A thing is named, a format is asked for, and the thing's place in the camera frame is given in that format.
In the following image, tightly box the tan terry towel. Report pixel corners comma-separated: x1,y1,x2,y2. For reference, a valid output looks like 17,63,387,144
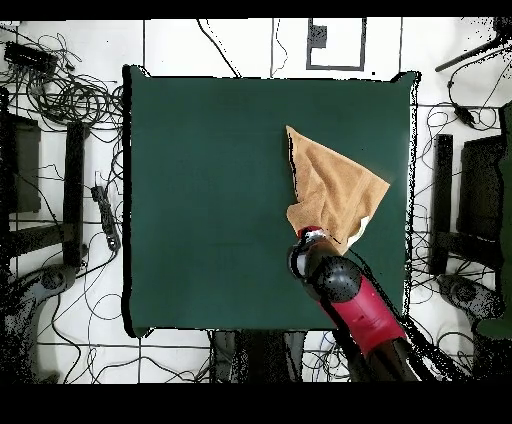
285,125,391,257

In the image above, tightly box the dark green table cloth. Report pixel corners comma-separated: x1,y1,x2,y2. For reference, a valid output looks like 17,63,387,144
121,64,421,339

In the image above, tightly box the black power adapter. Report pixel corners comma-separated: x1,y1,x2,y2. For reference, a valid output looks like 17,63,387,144
452,102,477,129

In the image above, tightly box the dark grey square plate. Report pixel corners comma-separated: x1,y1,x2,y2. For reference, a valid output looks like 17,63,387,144
307,24,328,49

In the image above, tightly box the black power strip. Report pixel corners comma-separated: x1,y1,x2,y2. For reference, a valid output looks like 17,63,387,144
90,184,122,252

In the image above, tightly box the black tripod pole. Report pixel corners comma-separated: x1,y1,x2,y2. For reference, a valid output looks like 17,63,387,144
434,17,512,74

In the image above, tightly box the black electronics box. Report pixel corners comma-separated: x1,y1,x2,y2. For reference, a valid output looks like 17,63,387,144
3,40,59,75

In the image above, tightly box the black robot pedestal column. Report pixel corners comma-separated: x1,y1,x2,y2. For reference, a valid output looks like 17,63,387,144
209,329,307,383

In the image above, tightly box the black metal frame stand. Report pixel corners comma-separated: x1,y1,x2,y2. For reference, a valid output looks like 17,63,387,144
428,133,506,277
0,87,89,273

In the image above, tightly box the grey pedestal leg with caster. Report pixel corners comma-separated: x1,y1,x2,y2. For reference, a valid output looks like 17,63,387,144
436,273,506,323
0,263,79,383

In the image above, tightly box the grey square floor frame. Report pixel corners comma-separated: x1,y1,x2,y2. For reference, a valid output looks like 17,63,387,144
306,17,367,72

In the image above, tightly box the long black cable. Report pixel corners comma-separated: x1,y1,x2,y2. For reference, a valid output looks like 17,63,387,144
196,18,241,78

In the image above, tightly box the black coiled cable bundle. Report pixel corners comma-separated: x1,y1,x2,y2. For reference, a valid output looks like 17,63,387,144
23,31,125,129

